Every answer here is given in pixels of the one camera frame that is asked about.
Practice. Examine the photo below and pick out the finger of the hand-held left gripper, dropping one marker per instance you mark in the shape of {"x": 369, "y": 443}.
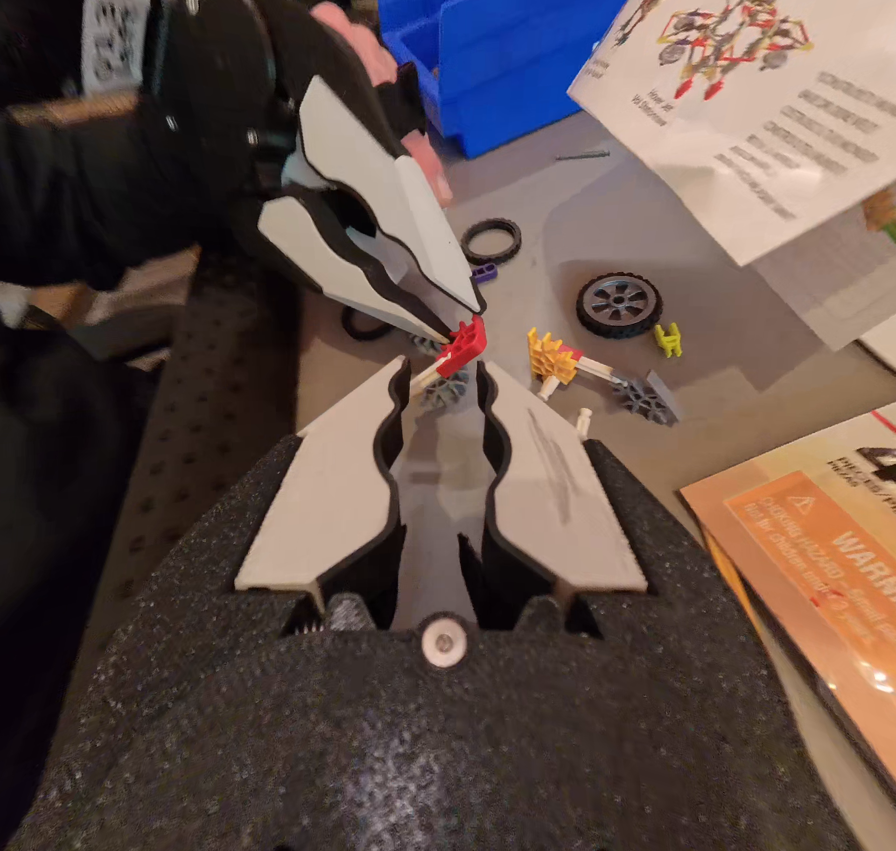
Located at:
{"x": 315, "y": 263}
{"x": 378, "y": 186}

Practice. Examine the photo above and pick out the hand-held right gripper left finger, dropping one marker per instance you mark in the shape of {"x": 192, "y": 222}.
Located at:
{"x": 329, "y": 501}

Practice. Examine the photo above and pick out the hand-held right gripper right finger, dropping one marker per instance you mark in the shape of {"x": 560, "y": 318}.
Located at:
{"x": 560, "y": 515}

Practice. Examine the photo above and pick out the white rod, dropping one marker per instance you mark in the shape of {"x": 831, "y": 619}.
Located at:
{"x": 422, "y": 380}

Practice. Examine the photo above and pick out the connector assembly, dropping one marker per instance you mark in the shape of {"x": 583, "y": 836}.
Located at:
{"x": 549, "y": 357}

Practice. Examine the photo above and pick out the red connector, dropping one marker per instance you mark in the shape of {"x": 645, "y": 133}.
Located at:
{"x": 467, "y": 340}

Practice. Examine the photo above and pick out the blue plastic bin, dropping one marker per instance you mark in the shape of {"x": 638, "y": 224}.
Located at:
{"x": 504, "y": 60}

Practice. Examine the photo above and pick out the building instruction sheet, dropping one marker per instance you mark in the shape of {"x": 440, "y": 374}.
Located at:
{"x": 735, "y": 130}

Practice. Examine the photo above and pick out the person's left hand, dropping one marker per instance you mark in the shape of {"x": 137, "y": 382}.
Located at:
{"x": 350, "y": 28}

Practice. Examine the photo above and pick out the short white spacer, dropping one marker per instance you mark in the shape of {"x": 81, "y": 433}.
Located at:
{"x": 584, "y": 420}

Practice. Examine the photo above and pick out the small black tyre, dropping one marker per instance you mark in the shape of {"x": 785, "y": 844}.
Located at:
{"x": 490, "y": 223}

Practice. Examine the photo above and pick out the dark purple connector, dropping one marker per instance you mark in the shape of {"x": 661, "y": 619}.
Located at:
{"x": 484, "y": 273}

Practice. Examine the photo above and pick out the black perforated board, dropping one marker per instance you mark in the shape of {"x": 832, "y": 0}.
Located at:
{"x": 203, "y": 410}

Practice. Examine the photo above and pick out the grey snowflake connector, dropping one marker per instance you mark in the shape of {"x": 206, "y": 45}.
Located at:
{"x": 448, "y": 392}

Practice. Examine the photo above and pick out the small yellow clip connector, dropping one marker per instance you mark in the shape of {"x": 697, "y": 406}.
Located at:
{"x": 668, "y": 341}

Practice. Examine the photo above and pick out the thin dark rod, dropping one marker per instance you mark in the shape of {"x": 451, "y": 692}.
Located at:
{"x": 581, "y": 156}

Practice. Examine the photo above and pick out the small black wheel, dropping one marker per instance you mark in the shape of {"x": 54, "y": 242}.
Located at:
{"x": 619, "y": 305}

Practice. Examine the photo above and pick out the colourful toy packaging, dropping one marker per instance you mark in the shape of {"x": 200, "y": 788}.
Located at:
{"x": 805, "y": 571}

